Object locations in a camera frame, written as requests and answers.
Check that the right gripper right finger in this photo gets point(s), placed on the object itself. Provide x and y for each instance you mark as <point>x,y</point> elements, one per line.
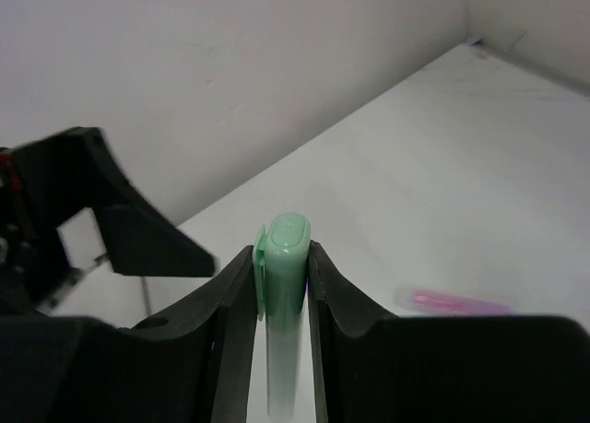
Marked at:
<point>370,365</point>

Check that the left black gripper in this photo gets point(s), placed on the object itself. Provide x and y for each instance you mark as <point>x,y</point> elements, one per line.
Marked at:
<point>45,184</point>

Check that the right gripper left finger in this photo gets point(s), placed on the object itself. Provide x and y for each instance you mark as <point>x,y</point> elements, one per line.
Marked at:
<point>190,362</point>

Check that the pink highlighter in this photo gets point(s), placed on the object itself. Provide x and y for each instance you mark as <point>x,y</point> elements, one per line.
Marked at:
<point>435,303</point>

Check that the green highlighter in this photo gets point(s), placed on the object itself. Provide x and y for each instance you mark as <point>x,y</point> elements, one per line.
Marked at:
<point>280,258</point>

